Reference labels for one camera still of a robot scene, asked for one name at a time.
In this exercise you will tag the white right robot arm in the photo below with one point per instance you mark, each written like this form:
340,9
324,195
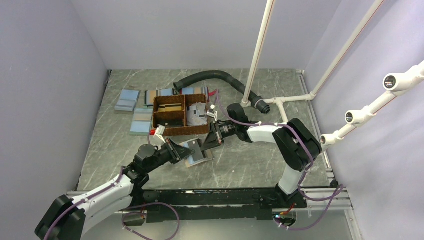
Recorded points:
299,148

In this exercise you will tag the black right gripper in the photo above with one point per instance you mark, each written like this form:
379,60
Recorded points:
214,138

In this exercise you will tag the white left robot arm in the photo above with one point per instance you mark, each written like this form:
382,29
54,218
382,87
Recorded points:
70,218

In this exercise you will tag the blue credit cards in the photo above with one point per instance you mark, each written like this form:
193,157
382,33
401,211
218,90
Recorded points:
198,159

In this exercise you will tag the aluminium frame rail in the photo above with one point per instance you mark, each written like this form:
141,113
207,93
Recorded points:
319,202

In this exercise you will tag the brown woven divided basket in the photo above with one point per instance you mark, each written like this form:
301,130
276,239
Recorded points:
186,100

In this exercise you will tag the white PVC pipe frame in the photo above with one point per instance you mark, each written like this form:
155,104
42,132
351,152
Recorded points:
395,84

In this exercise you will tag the blue card stack far left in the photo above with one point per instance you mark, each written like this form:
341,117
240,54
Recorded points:
127,101

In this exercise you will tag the row of cards behind basket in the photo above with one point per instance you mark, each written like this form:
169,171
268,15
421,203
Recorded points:
149,95

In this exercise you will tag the grey cards in basket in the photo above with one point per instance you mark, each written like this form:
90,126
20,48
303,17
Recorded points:
196,114

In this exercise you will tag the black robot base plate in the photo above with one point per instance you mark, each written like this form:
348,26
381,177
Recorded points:
215,204

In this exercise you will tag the tan leather card holder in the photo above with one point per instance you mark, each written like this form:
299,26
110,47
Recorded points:
200,159

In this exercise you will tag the grey striped credit card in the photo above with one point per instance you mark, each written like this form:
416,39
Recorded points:
197,156

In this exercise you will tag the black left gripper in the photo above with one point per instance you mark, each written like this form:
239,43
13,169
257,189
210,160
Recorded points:
179,151

